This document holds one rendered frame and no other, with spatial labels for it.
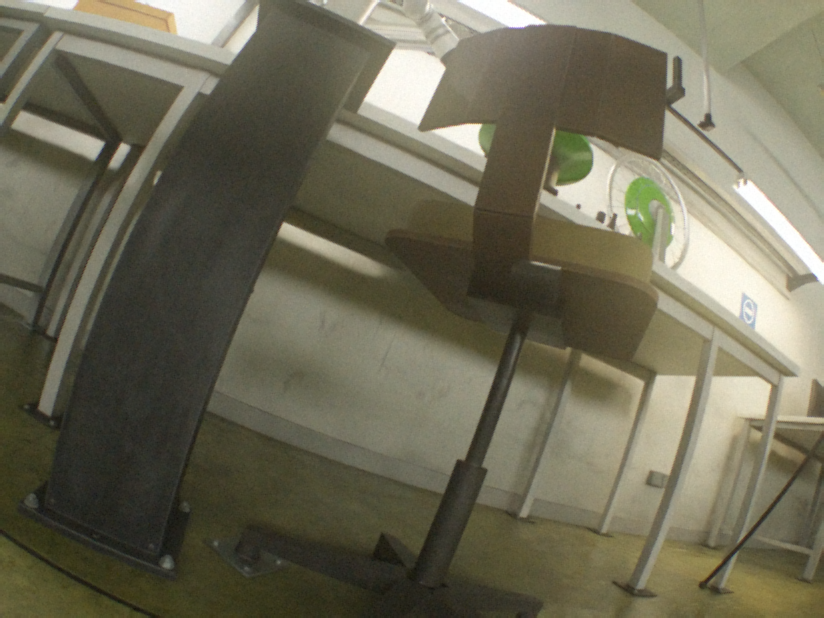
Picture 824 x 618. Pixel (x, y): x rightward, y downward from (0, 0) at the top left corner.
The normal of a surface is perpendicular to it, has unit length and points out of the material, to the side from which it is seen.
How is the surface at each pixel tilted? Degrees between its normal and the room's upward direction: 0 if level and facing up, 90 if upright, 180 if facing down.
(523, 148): 99
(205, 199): 90
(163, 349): 90
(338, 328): 90
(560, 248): 90
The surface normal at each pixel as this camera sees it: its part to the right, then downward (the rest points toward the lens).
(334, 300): 0.25, -0.11
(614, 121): -0.10, -0.23
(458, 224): -0.36, -0.32
